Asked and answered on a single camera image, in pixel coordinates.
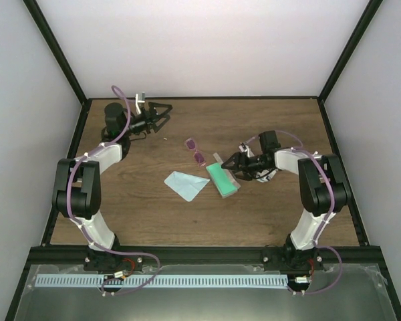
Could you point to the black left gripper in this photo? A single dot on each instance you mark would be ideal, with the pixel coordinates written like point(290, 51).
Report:
point(148, 119)

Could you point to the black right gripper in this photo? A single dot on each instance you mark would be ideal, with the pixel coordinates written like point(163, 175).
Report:
point(239, 157)

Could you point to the grey hard glasses case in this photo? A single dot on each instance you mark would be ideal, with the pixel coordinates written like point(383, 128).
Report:
point(223, 180)

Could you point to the beige glasses case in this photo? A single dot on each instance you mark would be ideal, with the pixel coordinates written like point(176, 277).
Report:
point(266, 176)

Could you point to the pink transparent sunglasses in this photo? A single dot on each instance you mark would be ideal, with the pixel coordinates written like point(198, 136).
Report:
point(197, 155)

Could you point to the light blue cleaning cloth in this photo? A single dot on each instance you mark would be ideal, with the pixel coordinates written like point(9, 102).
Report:
point(186, 186)

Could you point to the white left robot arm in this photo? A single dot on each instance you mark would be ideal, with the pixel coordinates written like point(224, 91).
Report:
point(77, 193)

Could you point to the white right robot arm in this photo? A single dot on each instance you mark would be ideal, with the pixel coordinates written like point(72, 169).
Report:
point(323, 187)

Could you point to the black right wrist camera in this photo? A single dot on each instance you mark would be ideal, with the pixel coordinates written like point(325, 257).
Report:
point(269, 141)

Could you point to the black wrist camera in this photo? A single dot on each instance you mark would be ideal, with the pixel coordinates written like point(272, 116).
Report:
point(115, 118)
point(269, 141)

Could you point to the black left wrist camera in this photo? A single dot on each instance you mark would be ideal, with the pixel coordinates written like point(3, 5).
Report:
point(115, 118)

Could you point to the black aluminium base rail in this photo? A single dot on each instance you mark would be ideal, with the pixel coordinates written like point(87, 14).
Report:
point(272, 258)

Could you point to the light blue slotted cable duct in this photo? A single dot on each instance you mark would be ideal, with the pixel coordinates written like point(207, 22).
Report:
point(268, 281)

